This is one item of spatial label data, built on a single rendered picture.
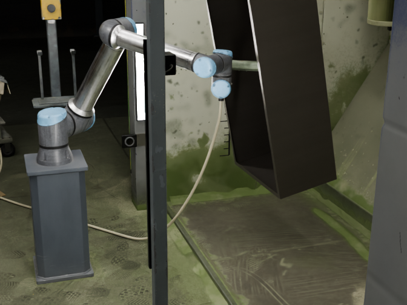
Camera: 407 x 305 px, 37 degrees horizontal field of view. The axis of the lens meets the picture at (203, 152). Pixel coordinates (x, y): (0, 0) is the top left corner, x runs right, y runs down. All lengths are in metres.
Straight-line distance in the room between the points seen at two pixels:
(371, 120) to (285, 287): 1.54
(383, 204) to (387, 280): 0.18
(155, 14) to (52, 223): 1.67
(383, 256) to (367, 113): 3.00
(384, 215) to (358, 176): 2.73
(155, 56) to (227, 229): 2.09
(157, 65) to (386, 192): 0.89
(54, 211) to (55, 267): 0.32
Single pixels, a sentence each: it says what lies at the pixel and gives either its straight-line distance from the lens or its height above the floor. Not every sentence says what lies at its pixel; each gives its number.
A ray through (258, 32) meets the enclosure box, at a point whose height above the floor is 1.34.
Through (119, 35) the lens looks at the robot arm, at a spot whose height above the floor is 1.33.
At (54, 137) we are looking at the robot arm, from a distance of 3.26.
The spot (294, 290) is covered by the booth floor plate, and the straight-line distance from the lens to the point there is 3.30.
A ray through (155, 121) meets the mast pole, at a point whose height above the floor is 1.18.
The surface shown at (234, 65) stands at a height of 1.16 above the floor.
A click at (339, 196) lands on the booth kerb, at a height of 0.14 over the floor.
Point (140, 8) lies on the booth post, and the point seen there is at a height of 1.36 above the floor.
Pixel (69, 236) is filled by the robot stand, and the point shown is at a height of 0.25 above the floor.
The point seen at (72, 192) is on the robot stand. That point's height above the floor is 0.51.
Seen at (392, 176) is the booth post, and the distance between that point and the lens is 1.42.
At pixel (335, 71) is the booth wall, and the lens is 4.53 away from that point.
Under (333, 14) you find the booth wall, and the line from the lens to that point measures 4.45.
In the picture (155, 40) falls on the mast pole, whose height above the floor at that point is 1.44.
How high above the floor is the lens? 1.72
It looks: 18 degrees down
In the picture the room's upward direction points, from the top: straight up
